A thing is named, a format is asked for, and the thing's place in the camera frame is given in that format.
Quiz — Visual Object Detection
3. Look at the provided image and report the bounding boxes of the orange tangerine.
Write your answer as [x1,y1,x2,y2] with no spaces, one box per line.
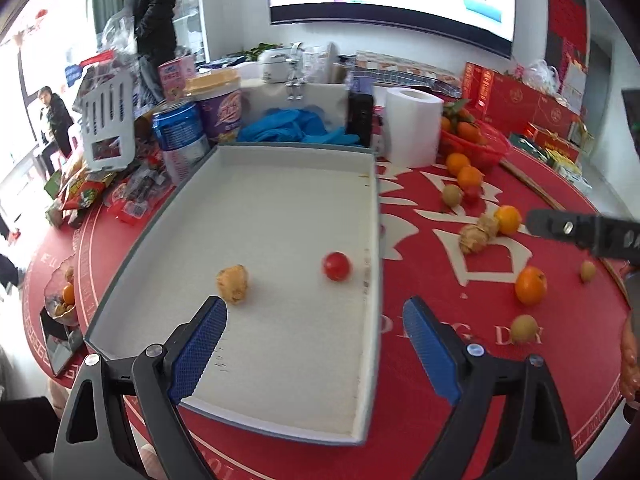
[514,266,548,306]
[494,205,523,236]

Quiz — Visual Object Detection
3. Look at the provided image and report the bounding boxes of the green kiwi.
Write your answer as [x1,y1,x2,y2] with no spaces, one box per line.
[510,314,539,344]

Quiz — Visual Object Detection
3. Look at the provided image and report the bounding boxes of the walnut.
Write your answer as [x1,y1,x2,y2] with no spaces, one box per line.
[458,224,490,255]
[216,264,248,304]

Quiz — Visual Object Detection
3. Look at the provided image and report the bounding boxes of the red cherry tomato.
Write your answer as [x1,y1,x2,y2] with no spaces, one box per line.
[322,252,352,282]

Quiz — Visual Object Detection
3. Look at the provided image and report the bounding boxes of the wooden back scratcher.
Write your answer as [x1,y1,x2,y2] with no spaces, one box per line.
[499,158,627,296]

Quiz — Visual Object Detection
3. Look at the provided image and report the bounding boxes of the walnut on mat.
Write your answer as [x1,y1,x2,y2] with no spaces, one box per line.
[458,224,490,255]

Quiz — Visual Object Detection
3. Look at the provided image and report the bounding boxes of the cherry tomato on mat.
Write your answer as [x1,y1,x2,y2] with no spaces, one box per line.
[462,186,483,207]

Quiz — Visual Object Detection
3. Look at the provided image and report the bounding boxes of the red plastic fruit basket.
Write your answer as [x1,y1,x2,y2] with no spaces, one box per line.
[438,120,512,174]

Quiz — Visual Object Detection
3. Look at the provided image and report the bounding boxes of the orange basket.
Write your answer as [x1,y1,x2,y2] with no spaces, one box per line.
[457,166,484,192]
[446,153,471,177]

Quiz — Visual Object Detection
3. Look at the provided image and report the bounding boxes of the red round table mat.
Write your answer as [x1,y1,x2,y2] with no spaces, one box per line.
[23,152,628,479]

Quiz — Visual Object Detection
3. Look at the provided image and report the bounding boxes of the kiwi near oranges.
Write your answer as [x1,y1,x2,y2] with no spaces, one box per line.
[442,184,464,209]

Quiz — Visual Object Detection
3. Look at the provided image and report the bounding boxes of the red gift box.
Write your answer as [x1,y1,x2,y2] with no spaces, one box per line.
[462,62,580,139]

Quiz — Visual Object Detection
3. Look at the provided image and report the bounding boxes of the white paper towel roll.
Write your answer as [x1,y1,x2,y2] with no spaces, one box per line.
[383,88,444,168]

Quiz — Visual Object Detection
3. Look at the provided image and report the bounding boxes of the black power bank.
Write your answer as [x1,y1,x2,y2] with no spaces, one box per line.
[345,91,374,148]

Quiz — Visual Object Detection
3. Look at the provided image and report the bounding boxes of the white grey-rimmed tray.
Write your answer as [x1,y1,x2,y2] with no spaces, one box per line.
[86,143,381,445]

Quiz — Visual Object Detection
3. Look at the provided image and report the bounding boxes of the blue drink can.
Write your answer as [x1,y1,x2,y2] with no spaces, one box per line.
[152,100,210,185]

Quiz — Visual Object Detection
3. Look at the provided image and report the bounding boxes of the white plastic basket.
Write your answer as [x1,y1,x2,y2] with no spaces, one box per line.
[81,70,136,171]

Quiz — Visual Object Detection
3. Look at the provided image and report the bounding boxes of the blue rubber gloves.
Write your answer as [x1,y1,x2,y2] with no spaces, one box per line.
[236,108,359,146]

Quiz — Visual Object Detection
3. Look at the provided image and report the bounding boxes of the purple milk tea cup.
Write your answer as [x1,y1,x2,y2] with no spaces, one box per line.
[184,68,242,145]

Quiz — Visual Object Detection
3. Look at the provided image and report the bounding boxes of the person in black coat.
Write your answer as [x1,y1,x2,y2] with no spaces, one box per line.
[112,0,179,68]

